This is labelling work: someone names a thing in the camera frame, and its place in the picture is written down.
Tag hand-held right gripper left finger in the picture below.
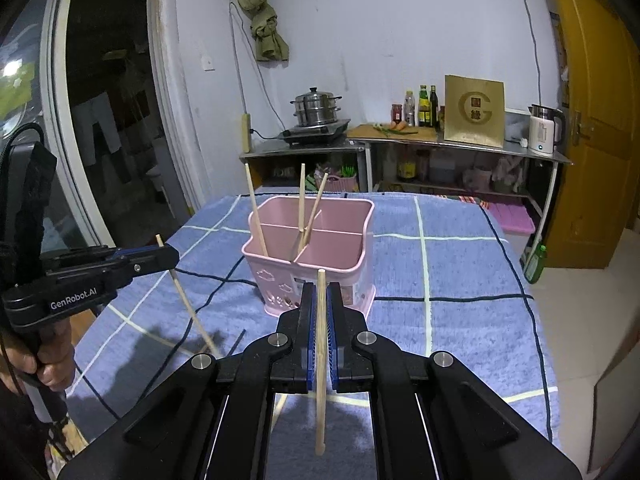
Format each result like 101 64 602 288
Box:
59 282 318 480

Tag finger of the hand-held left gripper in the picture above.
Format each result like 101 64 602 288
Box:
41 245 166 267
45 243 180 284

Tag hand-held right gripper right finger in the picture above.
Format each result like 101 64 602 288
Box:
326 282 585 480

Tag wooden chopstick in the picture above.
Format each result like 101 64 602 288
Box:
244 162 268 257
271 394 290 430
291 173 329 262
315 269 327 457
155 235 220 355
298 163 307 235

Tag pink plastic basket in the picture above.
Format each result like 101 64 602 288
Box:
241 196 377 318

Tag person's left hand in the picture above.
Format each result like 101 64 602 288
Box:
0 326 77 391

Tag blue plaid tablecloth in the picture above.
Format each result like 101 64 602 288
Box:
65 192 561 461

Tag white hanging pants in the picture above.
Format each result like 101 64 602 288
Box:
74 92 124 169

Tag small pink basket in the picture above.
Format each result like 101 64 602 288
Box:
312 174 359 194

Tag steel table with cooker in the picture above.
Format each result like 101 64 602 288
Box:
238 135 369 197

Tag black induction cooker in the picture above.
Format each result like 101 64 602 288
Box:
278 118 352 149

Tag pink storage box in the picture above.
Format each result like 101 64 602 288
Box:
487 202 536 236

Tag green glass bottle on floor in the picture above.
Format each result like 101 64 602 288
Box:
522 243 547 285

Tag wooden cutting board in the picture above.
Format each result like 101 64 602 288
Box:
347 123 442 142

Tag stainless steel steamer pot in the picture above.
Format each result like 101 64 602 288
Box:
291 87 344 129

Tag long steel shelf table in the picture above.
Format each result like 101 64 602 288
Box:
347 124 574 262

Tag green hanging cloth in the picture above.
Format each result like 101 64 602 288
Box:
234 0 290 64

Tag brown cardboard gift box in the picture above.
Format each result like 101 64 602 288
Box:
443 74 506 149

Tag white electric kettle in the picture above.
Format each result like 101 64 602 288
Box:
528 103 569 157

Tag yellow wooden door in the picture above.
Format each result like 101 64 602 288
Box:
541 0 640 272

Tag white arched door frame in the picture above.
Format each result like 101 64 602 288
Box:
41 0 213 253

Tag grey wall cable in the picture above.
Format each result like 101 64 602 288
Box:
514 0 545 107

